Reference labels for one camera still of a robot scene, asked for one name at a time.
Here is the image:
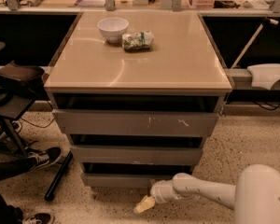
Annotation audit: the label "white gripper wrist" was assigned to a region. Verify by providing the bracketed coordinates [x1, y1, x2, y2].
[133, 172, 201, 215]

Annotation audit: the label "grey bottom drawer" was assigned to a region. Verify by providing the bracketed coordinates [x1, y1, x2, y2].
[81, 162, 193, 189]

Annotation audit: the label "grey drawer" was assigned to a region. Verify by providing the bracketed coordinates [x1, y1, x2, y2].
[70, 134, 203, 165]
[53, 95, 221, 137]
[81, 162, 193, 189]

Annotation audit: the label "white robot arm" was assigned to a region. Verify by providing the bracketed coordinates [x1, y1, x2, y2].
[133, 164, 280, 224]

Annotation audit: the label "grey middle drawer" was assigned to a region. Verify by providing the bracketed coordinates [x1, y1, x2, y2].
[70, 134, 203, 165]

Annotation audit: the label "beige top drawer cabinet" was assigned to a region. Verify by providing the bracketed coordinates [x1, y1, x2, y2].
[44, 10, 233, 189]

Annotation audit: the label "grey top drawer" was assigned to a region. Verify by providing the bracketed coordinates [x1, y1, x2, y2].
[53, 95, 221, 137]

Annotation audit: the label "black chair base leg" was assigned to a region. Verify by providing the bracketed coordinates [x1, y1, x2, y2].
[44, 151, 73, 202]

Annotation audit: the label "black sneaker lower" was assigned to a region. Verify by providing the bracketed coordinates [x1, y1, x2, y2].
[22, 213, 54, 224]

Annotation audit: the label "black sneaker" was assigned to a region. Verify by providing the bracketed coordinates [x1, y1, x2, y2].
[22, 213, 54, 224]
[28, 147, 62, 171]

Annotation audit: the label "black sneaker upper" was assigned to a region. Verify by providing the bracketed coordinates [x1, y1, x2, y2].
[28, 147, 62, 171]

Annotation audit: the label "person leg dark trousers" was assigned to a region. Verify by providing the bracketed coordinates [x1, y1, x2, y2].
[0, 158, 36, 224]

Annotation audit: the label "green white snack bag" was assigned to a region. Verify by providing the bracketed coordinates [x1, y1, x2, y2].
[122, 31, 154, 50]

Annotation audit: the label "black stand table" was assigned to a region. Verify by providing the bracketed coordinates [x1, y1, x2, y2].
[0, 40, 38, 157]

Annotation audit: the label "dark bag on stand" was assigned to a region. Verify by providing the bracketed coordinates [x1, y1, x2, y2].
[0, 63, 45, 97]

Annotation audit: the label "white bowl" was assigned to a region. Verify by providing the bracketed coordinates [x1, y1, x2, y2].
[97, 17, 130, 43]

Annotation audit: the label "black floor cable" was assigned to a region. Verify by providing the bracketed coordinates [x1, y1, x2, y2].
[20, 100, 56, 130]

